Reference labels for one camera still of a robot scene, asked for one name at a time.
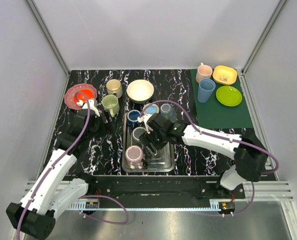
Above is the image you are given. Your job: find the dark blue mug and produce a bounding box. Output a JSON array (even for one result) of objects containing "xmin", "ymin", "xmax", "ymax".
[{"xmin": 126, "ymin": 109, "xmax": 141, "ymax": 129}]

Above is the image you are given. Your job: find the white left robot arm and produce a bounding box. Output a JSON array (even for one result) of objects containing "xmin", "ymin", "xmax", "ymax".
[{"xmin": 6, "ymin": 106, "xmax": 114, "ymax": 240}]

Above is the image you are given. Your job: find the orange bowl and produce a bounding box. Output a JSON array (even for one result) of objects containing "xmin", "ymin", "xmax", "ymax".
[{"xmin": 73, "ymin": 88, "xmax": 94, "ymax": 106}]

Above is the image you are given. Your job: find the pink plate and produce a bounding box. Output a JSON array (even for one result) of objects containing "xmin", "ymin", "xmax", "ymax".
[{"xmin": 64, "ymin": 83, "xmax": 98, "ymax": 111}]

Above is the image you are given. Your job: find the green mat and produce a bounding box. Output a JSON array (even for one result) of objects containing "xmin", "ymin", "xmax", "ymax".
[{"xmin": 190, "ymin": 69, "xmax": 253, "ymax": 129}]

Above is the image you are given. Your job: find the pink cup with handle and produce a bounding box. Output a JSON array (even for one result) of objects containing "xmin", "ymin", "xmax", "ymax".
[{"xmin": 195, "ymin": 62, "xmax": 213, "ymax": 83}]

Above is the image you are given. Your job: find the blue plastic tumbler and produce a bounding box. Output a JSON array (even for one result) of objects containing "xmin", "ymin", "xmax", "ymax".
[{"xmin": 197, "ymin": 78, "xmax": 216, "ymax": 103}]

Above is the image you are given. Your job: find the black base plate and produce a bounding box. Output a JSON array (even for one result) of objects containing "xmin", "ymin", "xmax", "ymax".
[{"xmin": 88, "ymin": 175, "xmax": 246, "ymax": 209}]

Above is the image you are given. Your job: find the small grey blue cup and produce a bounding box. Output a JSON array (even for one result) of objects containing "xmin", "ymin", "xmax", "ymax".
[{"xmin": 160, "ymin": 103, "xmax": 177, "ymax": 123}]

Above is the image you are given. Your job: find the dark grey mug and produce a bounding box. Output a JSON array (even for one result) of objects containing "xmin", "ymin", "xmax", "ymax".
[{"xmin": 131, "ymin": 126, "xmax": 146, "ymax": 147}]

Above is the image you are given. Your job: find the light green mug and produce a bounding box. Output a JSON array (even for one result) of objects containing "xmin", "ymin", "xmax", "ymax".
[{"xmin": 102, "ymin": 94, "xmax": 120, "ymax": 117}]

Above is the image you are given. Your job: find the lime green plate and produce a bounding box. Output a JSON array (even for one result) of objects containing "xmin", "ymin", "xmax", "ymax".
[{"xmin": 215, "ymin": 85, "xmax": 243, "ymax": 107}]

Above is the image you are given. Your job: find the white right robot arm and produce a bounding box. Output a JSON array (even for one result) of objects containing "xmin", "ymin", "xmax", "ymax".
[{"xmin": 137, "ymin": 113, "xmax": 268, "ymax": 198}]

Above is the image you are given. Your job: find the yellow square bowl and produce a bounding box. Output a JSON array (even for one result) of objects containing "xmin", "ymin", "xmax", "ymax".
[{"xmin": 212, "ymin": 65, "xmax": 238, "ymax": 86}]

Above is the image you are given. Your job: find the purple cable on floor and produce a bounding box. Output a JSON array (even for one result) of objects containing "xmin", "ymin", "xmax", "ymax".
[
  {"xmin": 195, "ymin": 181, "xmax": 255, "ymax": 218},
  {"xmin": 78, "ymin": 195, "xmax": 130, "ymax": 225}
]

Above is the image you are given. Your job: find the metal tray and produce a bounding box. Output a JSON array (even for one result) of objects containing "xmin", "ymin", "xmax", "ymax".
[{"xmin": 121, "ymin": 114, "xmax": 175, "ymax": 173}]

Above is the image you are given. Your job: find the purple cable on floor right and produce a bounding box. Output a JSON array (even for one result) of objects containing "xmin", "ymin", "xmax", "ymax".
[{"xmin": 195, "ymin": 181, "xmax": 255, "ymax": 218}]

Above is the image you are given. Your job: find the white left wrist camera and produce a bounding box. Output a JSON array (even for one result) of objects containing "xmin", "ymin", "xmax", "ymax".
[{"xmin": 88, "ymin": 98, "xmax": 100, "ymax": 117}]

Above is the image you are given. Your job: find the purple cable on floor left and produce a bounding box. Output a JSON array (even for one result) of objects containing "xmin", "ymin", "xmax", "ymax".
[{"xmin": 78, "ymin": 195, "xmax": 130, "ymax": 225}]

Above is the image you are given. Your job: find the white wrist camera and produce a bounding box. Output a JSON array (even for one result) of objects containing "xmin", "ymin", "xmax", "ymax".
[
  {"xmin": 88, "ymin": 98, "xmax": 100, "ymax": 117},
  {"xmin": 137, "ymin": 114, "xmax": 153, "ymax": 134}
]

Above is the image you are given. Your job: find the white bowl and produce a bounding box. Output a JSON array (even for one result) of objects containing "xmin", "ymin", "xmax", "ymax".
[{"xmin": 126, "ymin": 79, "xmax": 154, "ymax": 104}]

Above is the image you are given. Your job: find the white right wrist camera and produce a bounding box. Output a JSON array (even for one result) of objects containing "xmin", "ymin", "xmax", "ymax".
[{"xmin": 137, "ymin": 114, "xmax": 153, "ymax": 134}]

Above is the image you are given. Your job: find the pink purple mug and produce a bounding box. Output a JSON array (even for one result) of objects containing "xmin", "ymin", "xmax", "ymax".
[{"xmin": 125, "ymin": 145, "xmax": 148, "ymax": 169}]

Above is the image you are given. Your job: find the cream white mug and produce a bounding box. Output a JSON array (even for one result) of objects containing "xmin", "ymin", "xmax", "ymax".
[{"xmin": 106, "ymin": 79, "xmax": 123, "ymax": 99}]

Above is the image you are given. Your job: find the light blue mug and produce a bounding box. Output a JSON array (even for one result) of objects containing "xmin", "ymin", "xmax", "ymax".
[{"xmin": 142, "ymin": 103, "xmax": 160, "ymax": 115}]

